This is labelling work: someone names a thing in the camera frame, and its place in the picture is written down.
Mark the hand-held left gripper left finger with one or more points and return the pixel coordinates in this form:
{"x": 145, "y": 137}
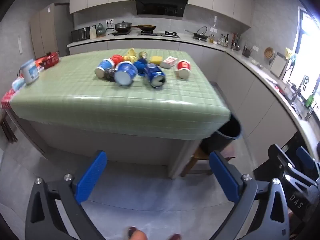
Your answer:
{"x": 91, "y": 177}

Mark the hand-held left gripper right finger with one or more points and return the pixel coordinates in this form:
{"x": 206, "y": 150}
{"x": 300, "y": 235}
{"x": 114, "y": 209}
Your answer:
{"x": 223, "y": 180}

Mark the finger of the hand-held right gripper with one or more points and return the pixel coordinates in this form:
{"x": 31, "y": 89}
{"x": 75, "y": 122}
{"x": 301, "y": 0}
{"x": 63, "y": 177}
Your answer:
{"x": 306, "y": 157}
{"x": 291, "y": 171}

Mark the black trash bin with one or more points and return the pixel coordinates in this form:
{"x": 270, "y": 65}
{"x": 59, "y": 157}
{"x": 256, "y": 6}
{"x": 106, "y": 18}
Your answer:
{"x": 220, "y": 136}

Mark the large blue paper tub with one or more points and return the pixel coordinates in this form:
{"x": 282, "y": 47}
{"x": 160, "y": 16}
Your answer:
{"x": 125, "y": 73}

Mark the red paper cup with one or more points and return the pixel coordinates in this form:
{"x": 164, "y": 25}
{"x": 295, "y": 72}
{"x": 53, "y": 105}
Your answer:
{"x": 183, "y": 67}

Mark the blue soda can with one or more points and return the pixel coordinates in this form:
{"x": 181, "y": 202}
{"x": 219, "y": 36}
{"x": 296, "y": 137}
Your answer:
{"x": 155, "y": 76}

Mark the metal tin can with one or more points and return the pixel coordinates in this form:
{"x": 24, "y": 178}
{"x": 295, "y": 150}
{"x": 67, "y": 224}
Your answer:
{"x": 143, "y": 54}

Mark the black built-in appliance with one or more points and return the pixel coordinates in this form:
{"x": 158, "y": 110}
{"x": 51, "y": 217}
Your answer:
{"x": 295, "y": 140}

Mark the wooden stool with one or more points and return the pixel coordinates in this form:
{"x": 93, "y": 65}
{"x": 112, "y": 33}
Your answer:
{"x": 197, "y": 157}

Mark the grey island table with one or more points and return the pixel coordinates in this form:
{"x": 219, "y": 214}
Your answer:
{"x": 112, "y": 147}

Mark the green bottle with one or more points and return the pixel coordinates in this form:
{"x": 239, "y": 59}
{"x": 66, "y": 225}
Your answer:
{"x": 310, "y": 101}

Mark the person's left foot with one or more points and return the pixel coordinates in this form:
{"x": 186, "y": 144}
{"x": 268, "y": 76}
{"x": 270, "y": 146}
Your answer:
{"x": 135, "y": 233}

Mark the person's foot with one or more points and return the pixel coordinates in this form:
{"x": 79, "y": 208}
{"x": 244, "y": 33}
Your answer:
{"x": 175, "y": 237}
{"x": 135, "y": 233}

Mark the black sink faucet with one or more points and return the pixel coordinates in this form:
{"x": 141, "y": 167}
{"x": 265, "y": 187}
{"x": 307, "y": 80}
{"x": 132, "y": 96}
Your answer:
{"x": 303, "y": 83}

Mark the person's right foot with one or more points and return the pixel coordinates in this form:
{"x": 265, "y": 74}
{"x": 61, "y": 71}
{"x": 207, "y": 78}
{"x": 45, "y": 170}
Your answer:
{"x": 175, "y": 237}

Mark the green checked tablecloth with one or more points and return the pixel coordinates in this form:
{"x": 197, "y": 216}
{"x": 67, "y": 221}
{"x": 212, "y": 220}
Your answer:
{"x": 100, "y": 102}

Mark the grey cutting board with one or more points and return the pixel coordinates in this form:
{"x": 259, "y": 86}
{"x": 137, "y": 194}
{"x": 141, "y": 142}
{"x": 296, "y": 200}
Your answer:
{"x": 277, "y": 66}

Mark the dark wooden chair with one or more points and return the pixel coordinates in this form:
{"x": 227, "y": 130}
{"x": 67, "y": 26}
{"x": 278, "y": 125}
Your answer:
{"x": 7, "y": 127}

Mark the grey kitchen counter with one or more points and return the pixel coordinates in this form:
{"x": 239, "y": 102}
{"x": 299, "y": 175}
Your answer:
{"x": 240, "y": 80}

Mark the small black can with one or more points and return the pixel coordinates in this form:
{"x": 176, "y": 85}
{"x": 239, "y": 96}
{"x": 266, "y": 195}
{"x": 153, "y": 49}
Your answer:
{"x": 109, "y": 74}

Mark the yellow cloth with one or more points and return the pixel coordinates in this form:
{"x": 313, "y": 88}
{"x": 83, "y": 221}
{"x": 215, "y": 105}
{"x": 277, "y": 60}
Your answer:
{"x": 288, "y": 52}

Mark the bright window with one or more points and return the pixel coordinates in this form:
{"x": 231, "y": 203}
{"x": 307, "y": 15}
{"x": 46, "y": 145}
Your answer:
{"x": 307, "y": 50}

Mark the small blue white paper cup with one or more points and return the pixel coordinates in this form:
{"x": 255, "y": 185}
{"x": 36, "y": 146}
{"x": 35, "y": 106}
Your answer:
{"x": 103, "y": 67}

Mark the round woven basket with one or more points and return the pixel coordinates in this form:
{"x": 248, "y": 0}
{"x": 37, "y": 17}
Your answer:
{"x": 269, "y": 53}

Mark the red packets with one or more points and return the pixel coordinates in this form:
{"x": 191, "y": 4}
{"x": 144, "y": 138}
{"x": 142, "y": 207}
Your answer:
{"x": 6, "y": 98}

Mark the blue white packet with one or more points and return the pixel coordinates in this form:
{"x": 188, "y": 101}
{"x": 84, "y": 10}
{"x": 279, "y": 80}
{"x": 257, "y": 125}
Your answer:
{"x": 17, "y": 84}

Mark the red white plastic cup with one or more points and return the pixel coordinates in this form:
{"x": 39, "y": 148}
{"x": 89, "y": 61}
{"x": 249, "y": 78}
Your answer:
{"x": 116, "y": 59}

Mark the black knife holder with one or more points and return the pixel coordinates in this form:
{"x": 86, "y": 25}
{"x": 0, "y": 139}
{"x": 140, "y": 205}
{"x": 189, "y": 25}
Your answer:
{"x": 246, "y": 52}

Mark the white blue lidded jar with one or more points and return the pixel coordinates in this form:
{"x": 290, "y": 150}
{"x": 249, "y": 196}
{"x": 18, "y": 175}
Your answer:
{"x": 29, "y": 71}

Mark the red tin box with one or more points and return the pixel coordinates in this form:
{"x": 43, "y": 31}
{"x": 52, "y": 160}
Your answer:
{"x": 47, "y": 60}

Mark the yellow crumpled wrapper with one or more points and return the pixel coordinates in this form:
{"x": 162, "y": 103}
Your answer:
{"x": 130, "y": 53}

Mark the pink white carton box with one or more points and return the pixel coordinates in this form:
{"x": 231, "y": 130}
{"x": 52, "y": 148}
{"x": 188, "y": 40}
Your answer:
{"x": 168, "y": 62}

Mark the utensil holder with utensils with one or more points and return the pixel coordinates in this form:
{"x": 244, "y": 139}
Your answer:
{"x": 236, "y": 43}

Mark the yellow sponge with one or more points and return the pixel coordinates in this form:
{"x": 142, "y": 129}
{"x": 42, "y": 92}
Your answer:
{"x": 156, "y": 59}

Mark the dark glass bottle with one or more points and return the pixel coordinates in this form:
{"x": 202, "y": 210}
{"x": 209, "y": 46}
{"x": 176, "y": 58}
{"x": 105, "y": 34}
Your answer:
{"x": 227, "y": 40}

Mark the yellow oil bottle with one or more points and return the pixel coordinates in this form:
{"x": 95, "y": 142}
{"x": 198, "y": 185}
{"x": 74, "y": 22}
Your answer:
{"x": 212, "y": 39}

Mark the white jug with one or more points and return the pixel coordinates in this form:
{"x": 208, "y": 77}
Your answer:
{"x": 93, "y": 33}

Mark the green ceramic vase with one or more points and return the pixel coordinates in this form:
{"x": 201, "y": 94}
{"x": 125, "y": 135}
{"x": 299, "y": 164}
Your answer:
{"x": 101, "y": 29}

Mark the tall grey cabinet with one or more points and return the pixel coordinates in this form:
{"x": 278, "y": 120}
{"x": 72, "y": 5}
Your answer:
{"x": 47, "y": 30}

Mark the wok with glass lid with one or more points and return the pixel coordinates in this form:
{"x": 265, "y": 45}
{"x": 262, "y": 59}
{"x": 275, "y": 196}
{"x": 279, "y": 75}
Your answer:
{"x": 123, "y": 26}

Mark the black gas stove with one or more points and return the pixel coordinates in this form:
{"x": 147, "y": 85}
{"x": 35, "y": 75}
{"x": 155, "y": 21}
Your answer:
{"x": 160, "y": 34}

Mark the black frying pan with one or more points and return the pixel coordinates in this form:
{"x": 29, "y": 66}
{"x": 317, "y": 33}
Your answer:
{"x": 147, "y": 27}

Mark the black range hood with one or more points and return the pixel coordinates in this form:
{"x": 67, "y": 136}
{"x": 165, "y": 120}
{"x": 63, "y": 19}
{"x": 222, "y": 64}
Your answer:
{"x": 160, "y": 5}

